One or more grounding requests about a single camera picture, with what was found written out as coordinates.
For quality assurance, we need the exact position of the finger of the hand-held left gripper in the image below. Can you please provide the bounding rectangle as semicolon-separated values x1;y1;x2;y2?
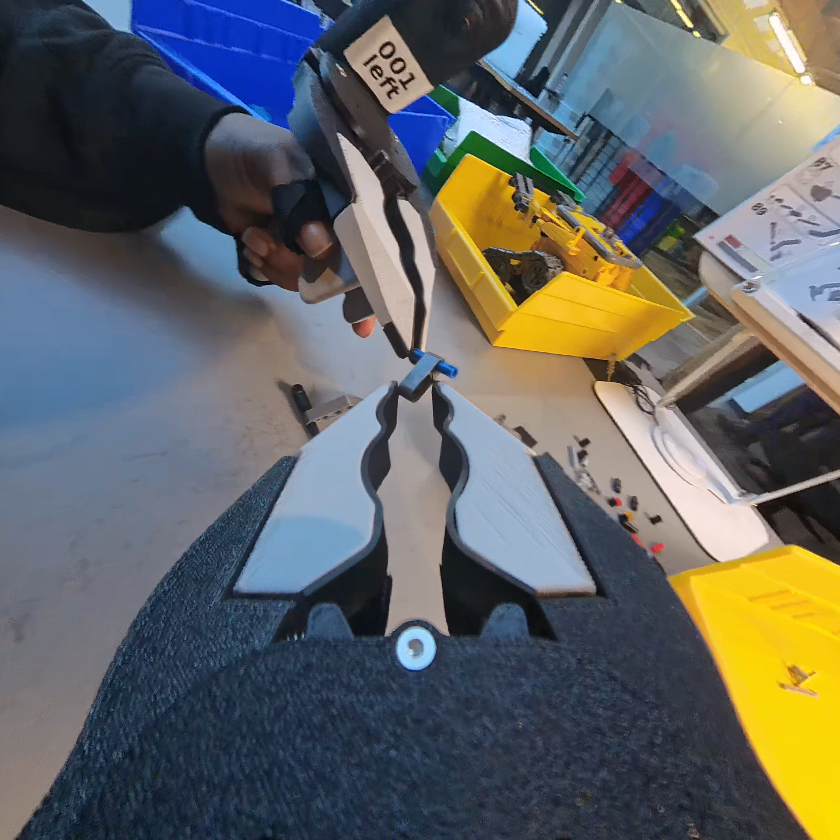
392;197;438;355
332;133;419;360

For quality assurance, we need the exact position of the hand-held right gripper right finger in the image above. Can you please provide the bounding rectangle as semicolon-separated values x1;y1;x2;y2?
432;381;598;639

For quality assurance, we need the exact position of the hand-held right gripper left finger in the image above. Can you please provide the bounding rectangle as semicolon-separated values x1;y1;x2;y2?
234;382;400;637

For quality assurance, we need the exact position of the blue brick pin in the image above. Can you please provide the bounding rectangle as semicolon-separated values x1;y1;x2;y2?
412;348;459;379

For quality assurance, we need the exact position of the black brick axle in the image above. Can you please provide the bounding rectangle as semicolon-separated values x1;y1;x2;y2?
290;384;321;438

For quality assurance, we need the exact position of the dark grey short brick beam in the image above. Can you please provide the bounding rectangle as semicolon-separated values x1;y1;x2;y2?
397;352;442;403

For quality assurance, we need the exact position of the grey angled brick beam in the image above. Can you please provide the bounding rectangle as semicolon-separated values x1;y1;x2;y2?
305;395;362;425

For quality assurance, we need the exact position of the blue storage bin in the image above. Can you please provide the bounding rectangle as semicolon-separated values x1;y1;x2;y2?
131;0;458;178

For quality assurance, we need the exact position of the yellow open-front storage bin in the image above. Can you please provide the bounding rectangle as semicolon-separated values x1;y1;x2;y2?
668;545;840;840

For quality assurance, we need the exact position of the person's left forearm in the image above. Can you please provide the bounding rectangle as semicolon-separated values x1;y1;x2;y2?
0;0;252;235

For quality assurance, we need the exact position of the grey desk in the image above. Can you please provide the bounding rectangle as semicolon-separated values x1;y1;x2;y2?
0;203;788;840

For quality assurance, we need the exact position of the pile of small brick parts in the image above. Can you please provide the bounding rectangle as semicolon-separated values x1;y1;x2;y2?
564;433;668;559

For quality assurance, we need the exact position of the green storage bin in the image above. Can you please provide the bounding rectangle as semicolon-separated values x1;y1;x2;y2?
422;85;588;205

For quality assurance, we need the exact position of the white foam sheet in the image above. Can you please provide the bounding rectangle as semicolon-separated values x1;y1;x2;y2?
443;98;533;159

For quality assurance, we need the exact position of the yellow storage bin with ledge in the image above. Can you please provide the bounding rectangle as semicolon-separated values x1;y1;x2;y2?
430;154;695;361

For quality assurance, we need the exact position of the long wooden table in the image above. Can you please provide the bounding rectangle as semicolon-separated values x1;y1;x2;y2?
476;59;579;139

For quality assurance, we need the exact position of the white round disc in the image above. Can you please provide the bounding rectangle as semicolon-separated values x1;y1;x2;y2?
650;420;736;504

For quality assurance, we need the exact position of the white rounded flat plate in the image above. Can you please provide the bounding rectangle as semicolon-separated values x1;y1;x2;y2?
594;381;770;564

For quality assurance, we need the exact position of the red storage crate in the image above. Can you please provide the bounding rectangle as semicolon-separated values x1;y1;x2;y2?
600;154;684;251

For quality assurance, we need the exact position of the black office chair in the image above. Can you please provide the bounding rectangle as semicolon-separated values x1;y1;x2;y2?
722;394;840;546

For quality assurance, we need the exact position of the open instruction booklet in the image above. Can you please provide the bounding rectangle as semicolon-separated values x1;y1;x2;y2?
696;141;840;349

